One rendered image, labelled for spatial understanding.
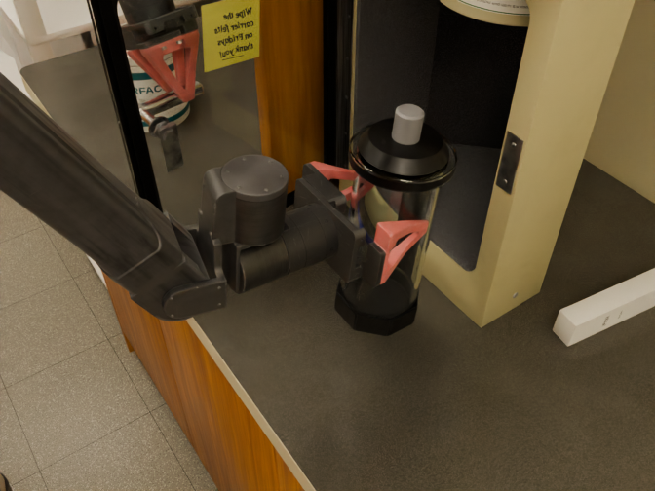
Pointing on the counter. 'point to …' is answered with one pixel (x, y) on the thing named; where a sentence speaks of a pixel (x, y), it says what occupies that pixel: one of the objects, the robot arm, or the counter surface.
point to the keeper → (509, 162)
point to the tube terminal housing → (535, 153)
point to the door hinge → (344, 80)
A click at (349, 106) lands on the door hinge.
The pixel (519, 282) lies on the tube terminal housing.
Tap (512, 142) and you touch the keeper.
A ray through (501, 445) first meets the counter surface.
